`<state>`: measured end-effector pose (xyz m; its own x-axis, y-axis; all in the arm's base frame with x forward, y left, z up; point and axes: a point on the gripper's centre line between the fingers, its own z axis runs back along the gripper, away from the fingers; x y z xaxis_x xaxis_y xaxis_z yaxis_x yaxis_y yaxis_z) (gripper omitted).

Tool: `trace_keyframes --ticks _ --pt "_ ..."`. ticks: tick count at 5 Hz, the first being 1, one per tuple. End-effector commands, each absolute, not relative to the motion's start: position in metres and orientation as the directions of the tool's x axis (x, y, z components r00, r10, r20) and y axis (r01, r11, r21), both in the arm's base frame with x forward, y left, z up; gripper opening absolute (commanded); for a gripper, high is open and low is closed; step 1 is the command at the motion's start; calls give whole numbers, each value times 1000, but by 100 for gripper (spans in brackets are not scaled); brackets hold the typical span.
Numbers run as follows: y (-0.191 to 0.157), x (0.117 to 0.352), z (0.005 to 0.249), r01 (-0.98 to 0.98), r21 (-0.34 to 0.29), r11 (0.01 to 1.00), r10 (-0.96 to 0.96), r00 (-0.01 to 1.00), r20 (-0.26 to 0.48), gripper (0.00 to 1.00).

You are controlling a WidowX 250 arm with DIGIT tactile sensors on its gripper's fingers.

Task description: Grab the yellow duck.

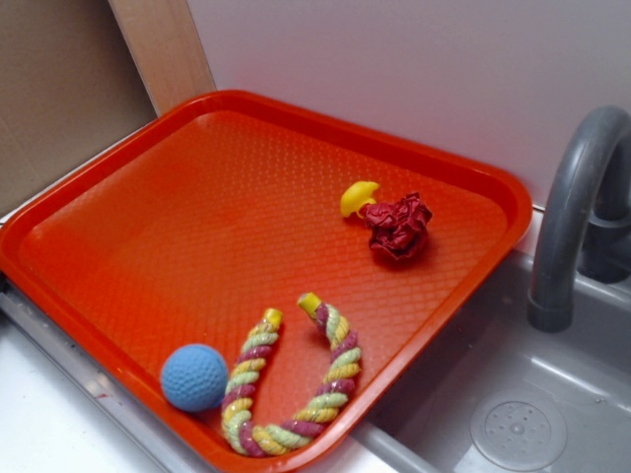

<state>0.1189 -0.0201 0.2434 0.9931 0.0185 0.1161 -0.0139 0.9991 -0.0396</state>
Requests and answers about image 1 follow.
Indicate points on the yellow rubber duck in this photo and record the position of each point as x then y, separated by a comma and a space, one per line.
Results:
357, 198

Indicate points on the crumpled red paper ball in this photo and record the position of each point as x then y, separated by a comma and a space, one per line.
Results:
398, 229

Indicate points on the orange plastic tray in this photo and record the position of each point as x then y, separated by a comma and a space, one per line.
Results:
190, 229

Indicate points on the blue dimpled rubber ball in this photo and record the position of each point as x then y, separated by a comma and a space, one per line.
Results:
194, 378

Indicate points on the grey plastic sink basin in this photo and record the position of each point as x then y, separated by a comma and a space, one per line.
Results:
492, 394

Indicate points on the light wooden board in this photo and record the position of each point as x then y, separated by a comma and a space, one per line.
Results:
166, 49

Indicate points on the grey plastic faucet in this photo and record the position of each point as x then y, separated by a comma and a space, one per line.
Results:
586, 224

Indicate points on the multicoloured twisted rope toy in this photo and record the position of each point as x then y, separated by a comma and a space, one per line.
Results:
251, 440

